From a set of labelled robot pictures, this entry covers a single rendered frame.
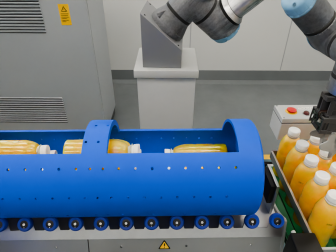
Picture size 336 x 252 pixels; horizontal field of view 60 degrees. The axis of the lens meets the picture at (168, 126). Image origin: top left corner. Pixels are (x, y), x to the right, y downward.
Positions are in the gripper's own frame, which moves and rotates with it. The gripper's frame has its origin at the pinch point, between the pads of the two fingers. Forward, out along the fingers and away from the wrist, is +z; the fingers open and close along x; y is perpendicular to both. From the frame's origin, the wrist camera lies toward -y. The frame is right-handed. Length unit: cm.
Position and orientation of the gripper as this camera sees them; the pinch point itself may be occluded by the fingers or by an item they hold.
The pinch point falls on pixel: (327, 148)
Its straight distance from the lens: 104.9
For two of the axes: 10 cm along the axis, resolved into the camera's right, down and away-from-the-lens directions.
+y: -10.0, 0.1, -0.1
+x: 0.1, 5.8, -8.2
